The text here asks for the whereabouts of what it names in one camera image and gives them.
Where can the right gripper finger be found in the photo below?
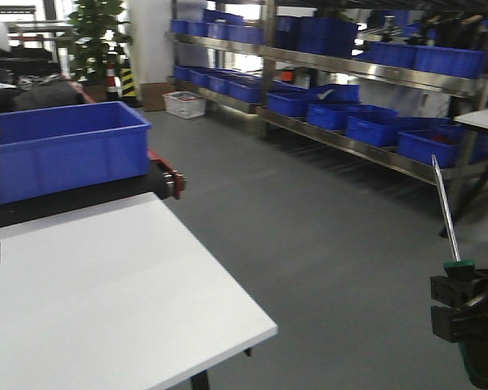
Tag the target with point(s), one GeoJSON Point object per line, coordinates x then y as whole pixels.
{"type": "Point", "coordinates": [459, 325]}
{"type": "Point", "coordinates": [454, 289]}

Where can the red white traffic cone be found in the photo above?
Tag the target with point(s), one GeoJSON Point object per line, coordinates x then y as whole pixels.
{"type": "Point", "coordinates": [112, 91]}

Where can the red conveyor end bracket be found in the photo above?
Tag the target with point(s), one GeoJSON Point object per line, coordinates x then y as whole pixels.
{"type": "Point", "coordinates": [175, 181]}

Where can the black-handled screwdriver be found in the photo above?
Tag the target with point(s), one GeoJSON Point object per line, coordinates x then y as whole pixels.
{"type": "Point", "coordinates": [474, 354]}

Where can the black bag on table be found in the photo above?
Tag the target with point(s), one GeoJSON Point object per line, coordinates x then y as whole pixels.
{"type": "Point", "coordinates": [58, 93]}

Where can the green potted plant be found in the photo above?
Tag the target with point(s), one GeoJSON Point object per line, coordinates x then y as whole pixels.
{"type": "Point", "coordinates": [100, 35]}

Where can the yellow black traffic cone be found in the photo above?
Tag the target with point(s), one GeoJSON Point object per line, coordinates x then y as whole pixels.
{"type": "Point", "coordinates": [128, 86]}

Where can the white plastic basket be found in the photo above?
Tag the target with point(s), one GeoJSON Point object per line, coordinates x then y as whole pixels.
{"type": "Point", "coordinates": [185, 105]}

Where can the large blue plastic bin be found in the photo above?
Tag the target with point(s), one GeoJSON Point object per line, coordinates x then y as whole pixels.
{"type": "Point", "coordinates": [55, 149]}

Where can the brown cardboard box on floor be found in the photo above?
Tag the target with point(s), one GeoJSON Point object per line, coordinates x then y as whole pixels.
{"type": "Point", "coordinates": [152, 95]}

